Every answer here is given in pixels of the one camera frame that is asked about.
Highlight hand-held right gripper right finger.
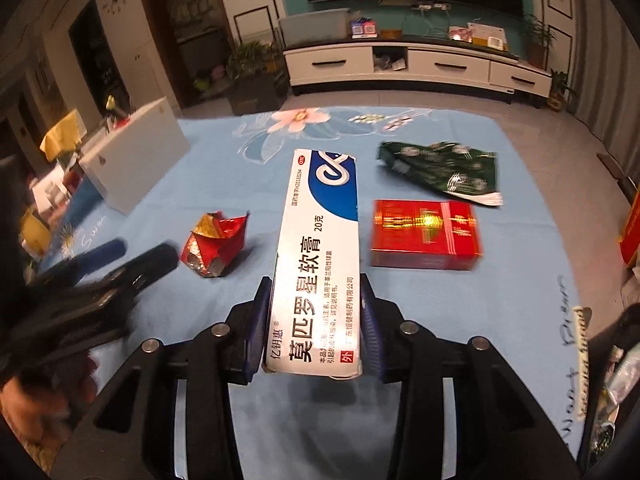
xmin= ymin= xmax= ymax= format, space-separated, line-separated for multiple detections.
xmin=359 ymin=272 xmax=585 ymax=480

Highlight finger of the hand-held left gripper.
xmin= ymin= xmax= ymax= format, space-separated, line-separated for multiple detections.
xmin=30 ymin=242 xmax=181 ymax=313
xmin=36 ymin=237 xmax=129 ymax=283

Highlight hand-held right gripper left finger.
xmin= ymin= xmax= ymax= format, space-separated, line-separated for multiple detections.
xmin=52 ymin=275 xmax=274 ymax=480

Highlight red gold wrapper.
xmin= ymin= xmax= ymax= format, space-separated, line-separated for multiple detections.
xmin=180 ymin=211 xmax=250 ymax=278

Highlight white blue ointment box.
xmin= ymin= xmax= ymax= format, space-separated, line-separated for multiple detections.
xmin=260 ymin=148 xmax=362 ymax=379

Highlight black trash bin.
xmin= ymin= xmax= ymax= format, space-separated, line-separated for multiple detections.
xmin=582 ymin=302 xmax=640 ymax=480

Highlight red cigarette box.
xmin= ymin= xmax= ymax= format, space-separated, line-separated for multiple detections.
xmin=369 ymin=198 xmax=484 ymax=271

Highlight yellow cloth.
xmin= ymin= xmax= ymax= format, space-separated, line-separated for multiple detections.
xmin=39 ymin=112 xmax=84 ymax=162

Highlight dark green patterned wrapper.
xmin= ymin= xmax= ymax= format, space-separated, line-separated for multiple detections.
xmin=376 ymin=140 xmax=504 ymax=209

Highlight leafy plants on dark stand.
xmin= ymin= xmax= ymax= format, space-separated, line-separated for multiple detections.
xmin=226 ymin=39 xmax=292 ymax=117

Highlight white television cabinet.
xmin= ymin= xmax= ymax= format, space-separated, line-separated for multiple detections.
xmin=282 ymin=39 xmax=554 ymax=107

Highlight red yellow shopping bag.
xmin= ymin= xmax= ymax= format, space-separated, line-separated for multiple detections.
xmin=619 ymin=194 xmax=640 ymax=269

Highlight grey storage box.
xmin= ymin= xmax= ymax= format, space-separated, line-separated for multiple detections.
xmin=278 ymin=12 xmax=349 ymax=49

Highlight brown floor mat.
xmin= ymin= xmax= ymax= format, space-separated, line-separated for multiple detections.
xmin=596 ymin=152 xmax=627 ymax=182

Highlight small purple boxes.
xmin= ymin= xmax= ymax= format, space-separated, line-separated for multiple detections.
xmin=349 ymin=18 xmax=378 ymax=40

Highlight small potted plant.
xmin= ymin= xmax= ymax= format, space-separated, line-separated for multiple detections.
xmin=546 ymin=69 xmax=579 ymax=112

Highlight cards on cabinet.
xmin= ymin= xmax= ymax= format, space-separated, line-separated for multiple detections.
xmin=446 ymin=22 xmax=509 ymax=52

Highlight tall potted plant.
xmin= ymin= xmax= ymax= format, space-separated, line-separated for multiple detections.
xmin=521 ymin=12 xmax=559 ymax=69

